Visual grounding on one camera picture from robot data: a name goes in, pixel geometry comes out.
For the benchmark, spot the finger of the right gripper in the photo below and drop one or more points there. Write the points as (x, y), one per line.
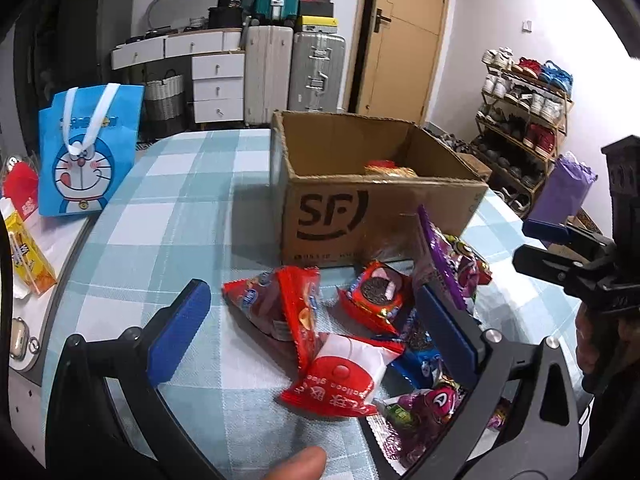
(559, 234)
(550, 264)

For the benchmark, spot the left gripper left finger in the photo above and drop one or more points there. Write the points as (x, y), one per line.
(106, 415)

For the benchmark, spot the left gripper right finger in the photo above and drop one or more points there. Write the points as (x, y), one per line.
(540, 439)

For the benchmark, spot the purple snack packet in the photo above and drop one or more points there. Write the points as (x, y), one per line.
(448, 266)

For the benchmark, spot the red white balloon glue packet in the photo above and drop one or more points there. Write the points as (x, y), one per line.
(342, 378)

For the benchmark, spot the person's right hand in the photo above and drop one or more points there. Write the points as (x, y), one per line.
(606, 345)

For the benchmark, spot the person's left hand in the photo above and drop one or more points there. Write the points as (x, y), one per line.
(308, 464)

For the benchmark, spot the purple paper bag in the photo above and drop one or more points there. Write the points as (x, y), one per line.
(565, 190)

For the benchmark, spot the blue Oreo packet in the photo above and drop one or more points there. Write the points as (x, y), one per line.
(421, 363)

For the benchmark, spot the purple candy packet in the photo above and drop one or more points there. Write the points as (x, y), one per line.
(408, 426)

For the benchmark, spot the wooden shoe rack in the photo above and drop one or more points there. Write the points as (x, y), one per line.
(522, 123)

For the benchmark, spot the white earbud case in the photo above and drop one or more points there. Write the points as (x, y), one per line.
(23, 346)

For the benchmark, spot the orange snack packet in box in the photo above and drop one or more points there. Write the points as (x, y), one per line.
(388, 169)

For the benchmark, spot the yellow drink carton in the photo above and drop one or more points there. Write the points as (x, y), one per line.
(30, 266)

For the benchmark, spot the red Oreo snack packet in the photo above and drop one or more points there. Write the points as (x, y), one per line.
(376, 297)

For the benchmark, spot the brown SF cardboard box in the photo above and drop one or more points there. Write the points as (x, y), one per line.
(329, 212)

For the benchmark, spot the red triangular snack packet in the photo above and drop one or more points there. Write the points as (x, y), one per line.
(282, 305)

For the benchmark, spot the checkered blue tablecloth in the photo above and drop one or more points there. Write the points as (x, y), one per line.
(197, 205)

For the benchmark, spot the wooden door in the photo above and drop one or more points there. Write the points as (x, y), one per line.
(402, 52)

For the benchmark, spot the blue Doraemon tote bag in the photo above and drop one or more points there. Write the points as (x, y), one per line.
(87, 140)

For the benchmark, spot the silver hard suitcase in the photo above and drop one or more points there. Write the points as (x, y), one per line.
(316, 72)

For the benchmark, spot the woven laundry basket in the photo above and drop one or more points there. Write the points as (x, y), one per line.
(164, 105)

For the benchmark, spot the stacked shoe boxes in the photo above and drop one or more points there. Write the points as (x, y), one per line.
(316, 16)

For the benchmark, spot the beige hard suitcase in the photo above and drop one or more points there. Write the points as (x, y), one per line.
(267, 68)

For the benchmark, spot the white drawer desk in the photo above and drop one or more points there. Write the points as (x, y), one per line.
(217, 68)

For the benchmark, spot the black refrigerator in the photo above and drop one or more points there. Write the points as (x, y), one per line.
(48, 46)

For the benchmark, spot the black bag on desk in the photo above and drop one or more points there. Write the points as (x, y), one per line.
(226, 14)

